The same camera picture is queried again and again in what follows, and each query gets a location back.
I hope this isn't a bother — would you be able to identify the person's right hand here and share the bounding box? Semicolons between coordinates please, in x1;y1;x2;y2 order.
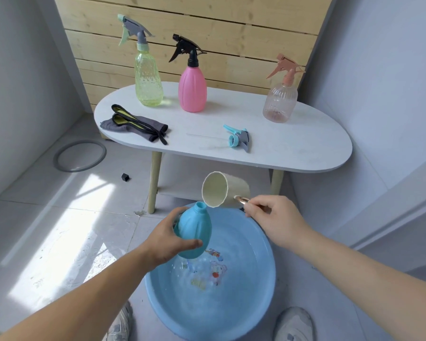
243;195;315;251

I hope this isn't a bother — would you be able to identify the person's left hand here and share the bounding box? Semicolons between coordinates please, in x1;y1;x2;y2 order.
138;206;204;272

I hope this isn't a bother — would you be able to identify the blue spray bottle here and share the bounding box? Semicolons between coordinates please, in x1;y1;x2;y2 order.
173;201;213;260

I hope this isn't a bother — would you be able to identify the beige cup with metal handle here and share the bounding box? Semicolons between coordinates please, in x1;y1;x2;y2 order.
201;171;252;210

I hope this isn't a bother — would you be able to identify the blue grey spray nozzle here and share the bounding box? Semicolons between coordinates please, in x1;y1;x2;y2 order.
186;124;251;153

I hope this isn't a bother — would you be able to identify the clear ribbed spray bottle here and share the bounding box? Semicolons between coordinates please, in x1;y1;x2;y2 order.
262;83;299;124

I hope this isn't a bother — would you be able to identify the pink spray bottle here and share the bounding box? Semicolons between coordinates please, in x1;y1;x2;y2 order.
177;66;208;113

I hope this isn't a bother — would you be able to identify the orange spray head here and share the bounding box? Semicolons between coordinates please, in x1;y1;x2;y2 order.
266;54;307;86

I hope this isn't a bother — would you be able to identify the green clear spray bottle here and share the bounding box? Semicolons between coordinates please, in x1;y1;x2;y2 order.
134;49;164;108

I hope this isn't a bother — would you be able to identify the black spray nozzle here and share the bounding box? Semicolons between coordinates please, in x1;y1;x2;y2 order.
169;33;208;69

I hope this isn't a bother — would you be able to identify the green grey spray nozzle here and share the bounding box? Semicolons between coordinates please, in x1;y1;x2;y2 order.
117;14;156;52

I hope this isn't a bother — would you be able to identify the person's left forearm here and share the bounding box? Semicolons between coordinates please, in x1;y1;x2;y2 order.
0;244;151;341

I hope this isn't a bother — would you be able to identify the person's right forearm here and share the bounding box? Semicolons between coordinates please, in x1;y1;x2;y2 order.
298;227;426;341

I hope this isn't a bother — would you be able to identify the person's left white shoe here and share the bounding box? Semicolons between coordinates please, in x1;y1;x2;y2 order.
105;301;134;341

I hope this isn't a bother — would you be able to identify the person's white shoe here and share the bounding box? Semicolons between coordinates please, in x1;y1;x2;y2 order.
105;301;134;341
272;307;315;341

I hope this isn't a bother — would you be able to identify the person's right white shoe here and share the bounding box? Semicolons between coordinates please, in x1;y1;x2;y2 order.
272;307;315;341

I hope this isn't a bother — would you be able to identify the white oval table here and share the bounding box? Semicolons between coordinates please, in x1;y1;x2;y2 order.
93;81;353;215

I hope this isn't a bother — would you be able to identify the blue plastic basin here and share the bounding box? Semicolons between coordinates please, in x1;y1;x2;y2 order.
144;208;277;341

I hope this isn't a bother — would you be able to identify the grey cloth with black trim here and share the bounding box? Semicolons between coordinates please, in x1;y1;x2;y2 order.
99;104;169;146

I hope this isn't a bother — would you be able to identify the grey rubber ring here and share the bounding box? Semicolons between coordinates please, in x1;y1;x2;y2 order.
53;139;107;173

